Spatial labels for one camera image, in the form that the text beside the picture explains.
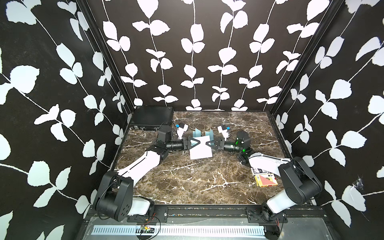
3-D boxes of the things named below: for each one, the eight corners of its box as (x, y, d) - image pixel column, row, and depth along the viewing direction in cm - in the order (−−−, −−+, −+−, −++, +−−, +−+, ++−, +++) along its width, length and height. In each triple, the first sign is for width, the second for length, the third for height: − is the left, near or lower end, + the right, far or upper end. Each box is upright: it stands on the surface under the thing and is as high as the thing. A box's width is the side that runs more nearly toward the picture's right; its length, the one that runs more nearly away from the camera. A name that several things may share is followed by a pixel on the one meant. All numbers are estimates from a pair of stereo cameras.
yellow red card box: (258, 187, 85) (260, 186, 83) (254, 176, 89) (255, 175, 87) (275, 185, 86) (278, 183, 84) (271, 174, 90) (273, 172, 88)
